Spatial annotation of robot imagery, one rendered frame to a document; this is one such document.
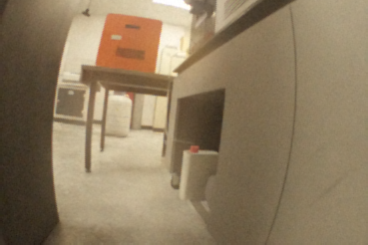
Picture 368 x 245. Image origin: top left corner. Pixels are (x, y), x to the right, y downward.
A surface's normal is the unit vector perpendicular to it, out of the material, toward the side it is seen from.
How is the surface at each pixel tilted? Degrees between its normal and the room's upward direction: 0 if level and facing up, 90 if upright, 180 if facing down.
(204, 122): 90
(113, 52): 90
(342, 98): 90
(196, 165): 90
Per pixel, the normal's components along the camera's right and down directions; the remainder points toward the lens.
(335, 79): -0.95, -0.11
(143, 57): 0.29, -0.01
